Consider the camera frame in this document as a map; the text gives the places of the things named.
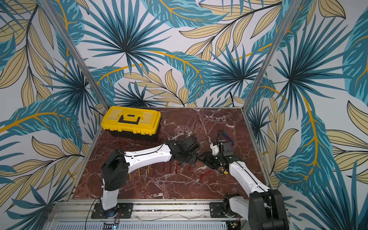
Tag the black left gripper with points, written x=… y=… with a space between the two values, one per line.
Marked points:
x=193 y=161

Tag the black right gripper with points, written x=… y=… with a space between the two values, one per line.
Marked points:
x=211 y=159

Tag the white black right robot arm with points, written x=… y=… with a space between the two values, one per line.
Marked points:
x=263 y=209

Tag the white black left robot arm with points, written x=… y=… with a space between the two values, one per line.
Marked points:
x=120 y=164

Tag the red carving knife angled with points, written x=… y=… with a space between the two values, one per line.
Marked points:
x=202 y=176

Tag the yellow black plastic toolbox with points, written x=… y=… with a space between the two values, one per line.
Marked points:
x=132 y=123

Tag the blue handled pliers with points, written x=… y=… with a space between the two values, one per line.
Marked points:
x=223 y=133

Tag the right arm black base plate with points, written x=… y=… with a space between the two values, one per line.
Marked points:
x=221 y=210

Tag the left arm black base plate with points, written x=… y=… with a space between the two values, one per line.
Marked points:
x=120 y=211

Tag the aluminium front frame rail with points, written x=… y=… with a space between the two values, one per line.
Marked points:
x=142 y=210

